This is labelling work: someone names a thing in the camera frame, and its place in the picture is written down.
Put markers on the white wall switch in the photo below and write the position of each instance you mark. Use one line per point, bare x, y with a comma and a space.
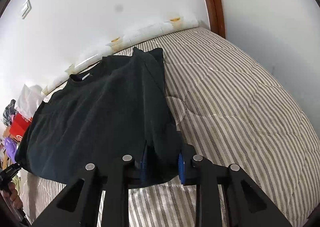
26, 8

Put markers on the white plastic bag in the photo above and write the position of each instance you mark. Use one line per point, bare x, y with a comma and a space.
29, 100

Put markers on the red paper bag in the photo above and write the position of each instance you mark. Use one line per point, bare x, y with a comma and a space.
19, 127

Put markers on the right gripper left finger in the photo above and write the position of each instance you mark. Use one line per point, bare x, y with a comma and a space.
78, 203

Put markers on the black sweatshirt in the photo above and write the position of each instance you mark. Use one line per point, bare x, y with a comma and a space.
116, 108

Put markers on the striped beige quilt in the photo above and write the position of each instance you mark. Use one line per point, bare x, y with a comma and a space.
232, 111

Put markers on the purple clothes pile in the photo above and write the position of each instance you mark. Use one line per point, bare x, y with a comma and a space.
9, 141

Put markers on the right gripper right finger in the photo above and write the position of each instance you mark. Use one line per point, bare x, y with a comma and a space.
246, 204

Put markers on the person's left hand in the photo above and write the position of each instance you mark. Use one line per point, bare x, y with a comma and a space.
13, 196

